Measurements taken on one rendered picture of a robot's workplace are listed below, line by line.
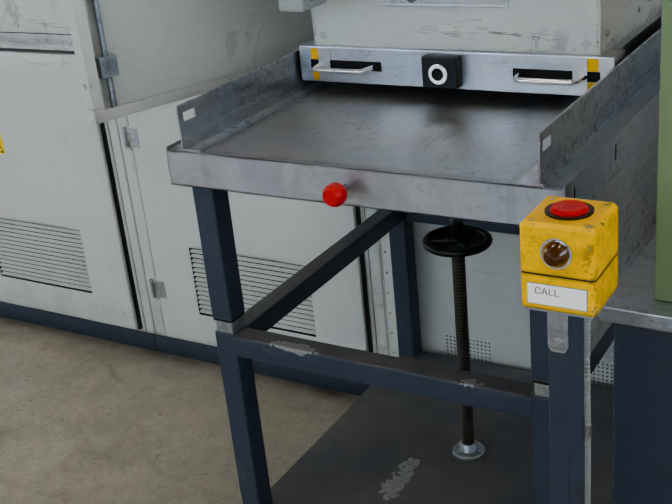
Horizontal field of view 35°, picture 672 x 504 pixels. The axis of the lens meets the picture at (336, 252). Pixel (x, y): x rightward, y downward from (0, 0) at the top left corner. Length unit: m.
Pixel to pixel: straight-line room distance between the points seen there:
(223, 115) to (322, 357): 0.40
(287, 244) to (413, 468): 0.68
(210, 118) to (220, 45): 0.36
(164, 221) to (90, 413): 0.49
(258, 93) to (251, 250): 0.81
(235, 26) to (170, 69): 0.16
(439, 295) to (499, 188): 0.97
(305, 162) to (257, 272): 1.05
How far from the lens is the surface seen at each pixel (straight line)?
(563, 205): 1.12
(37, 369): 2.92
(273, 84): 1.79
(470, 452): 2.01
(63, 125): 2.75
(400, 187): 1.42
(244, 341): 1.72
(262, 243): 2.47
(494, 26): 1.67
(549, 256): 1.08
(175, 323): 2.76
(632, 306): 1.26
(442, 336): 2.35
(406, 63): 1.74
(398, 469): 1.99
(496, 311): 2.26
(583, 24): 1.62
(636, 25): 1.79
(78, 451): 2.53
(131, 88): 1.90
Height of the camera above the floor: 1.32
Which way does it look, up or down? 23 degrees down
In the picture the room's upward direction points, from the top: 6 degrees counter-clockwise
